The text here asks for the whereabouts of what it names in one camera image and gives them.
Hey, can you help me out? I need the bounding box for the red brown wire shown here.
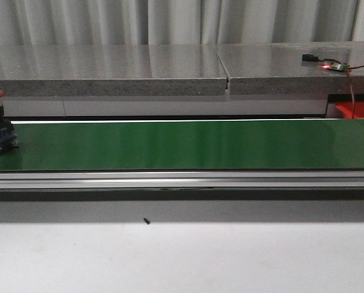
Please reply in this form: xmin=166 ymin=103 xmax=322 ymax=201
xmin=345 ymin=64 xmax=364 ymax=120

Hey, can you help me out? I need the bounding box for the aluminium conveyor frame rail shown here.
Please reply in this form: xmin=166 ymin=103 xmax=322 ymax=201
xmin=0 ymin=169 xmax=364 ymax=191

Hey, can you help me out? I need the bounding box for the grey stone countertop left slab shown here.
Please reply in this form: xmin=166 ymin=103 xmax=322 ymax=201
xmin=0 ymin=45 xmax=227 ymax=96

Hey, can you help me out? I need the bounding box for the small green circuit board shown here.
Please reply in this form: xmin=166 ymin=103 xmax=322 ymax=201
xmin=321 ymin=62 xmax=349 ymax=72

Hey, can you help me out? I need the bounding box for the green conveyor belt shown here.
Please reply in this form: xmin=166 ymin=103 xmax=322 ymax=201
xmin=0 ymin=119 xmax=364 ymax=172

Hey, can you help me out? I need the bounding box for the grey pleated curtain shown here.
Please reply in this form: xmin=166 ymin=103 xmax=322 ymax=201
xmin=0 ymin=0 xmax=364 ymax=45

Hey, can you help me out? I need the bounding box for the black connector plug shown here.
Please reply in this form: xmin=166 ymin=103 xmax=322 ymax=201
xmin=302 ymin=54 xmax=320 ymax=62

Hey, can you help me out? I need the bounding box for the red plastic bin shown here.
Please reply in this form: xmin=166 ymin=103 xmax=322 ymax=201
xmin=335 ymin=101 xmax=364 ymax=119

